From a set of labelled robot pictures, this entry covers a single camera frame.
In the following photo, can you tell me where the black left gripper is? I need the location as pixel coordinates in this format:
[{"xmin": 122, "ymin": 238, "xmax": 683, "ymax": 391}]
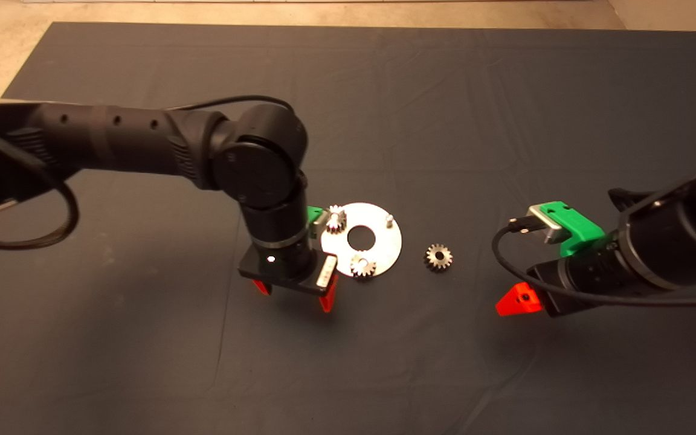
[{"xmin": 238, "ymin": 236, "xmax": 340, "ymax": 314}]

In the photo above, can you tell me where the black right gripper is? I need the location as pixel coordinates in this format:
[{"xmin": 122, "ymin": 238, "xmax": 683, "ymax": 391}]
[{"xmin": 495, "ymin": 242, "xmax": 630, "ymax": 318}]

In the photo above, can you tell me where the steel planetary gear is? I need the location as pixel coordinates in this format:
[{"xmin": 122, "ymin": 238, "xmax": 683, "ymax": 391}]
[
  {"xmin": 325, "ymin": 205, "xmax": 349, "ymax": 236},
  {"xmin": 350, "ymin": 253, "xmax": 376, "ymax": 280},
  {"xmin": 424, "ymin": 243, "xmax": 453, "ymax": 272}
]

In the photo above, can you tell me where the round metal carrier plate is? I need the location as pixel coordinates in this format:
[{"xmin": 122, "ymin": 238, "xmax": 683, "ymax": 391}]
[{"xmin": 321, "ymin": 203, "xmax": 402, "ymax": 279}]

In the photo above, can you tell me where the dark table cloth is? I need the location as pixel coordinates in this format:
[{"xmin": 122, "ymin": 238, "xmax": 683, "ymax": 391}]
[{"xmin": 0, "ymin": 22, "xmax": 696, "ymax": 435}]

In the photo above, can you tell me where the thin black right camera cable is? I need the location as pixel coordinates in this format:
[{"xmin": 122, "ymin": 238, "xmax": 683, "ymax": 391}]
[{"xmin": 492, "ymin": 217, "xmax": 696, "ymax": 306}]

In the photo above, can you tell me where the silver left camera box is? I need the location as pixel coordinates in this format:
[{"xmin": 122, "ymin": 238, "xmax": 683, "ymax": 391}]
[{"xmin": 309, "ymin": 208, "xmax": 332, "ymax": 237}]

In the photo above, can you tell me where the silver camera box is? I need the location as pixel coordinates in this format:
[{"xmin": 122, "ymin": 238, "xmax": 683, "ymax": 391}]
[
  {"xmin": 527, "ymin": 204, "xmax": 564, "ymax": 244},
  {"xmin": 309, "ymin": 208, "xmax": 332, "ymax": 237}
]

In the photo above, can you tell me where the silver right camera box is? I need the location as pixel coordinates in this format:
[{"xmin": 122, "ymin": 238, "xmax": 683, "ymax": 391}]
[{"xmin": 527, "ymin": 204, "xmax": 564, "ymax": 244}]

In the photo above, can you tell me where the green right camera mount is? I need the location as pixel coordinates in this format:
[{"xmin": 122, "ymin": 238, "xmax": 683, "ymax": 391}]
[{"xmin": 540, "ymin": 201, "xmax": 605, "ymax": 257}]

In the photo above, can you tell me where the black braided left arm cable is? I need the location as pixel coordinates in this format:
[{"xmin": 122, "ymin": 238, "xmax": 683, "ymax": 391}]
[{"xmin": 0, "ymin": 136, "xmax": 80, "ymax": 250}]

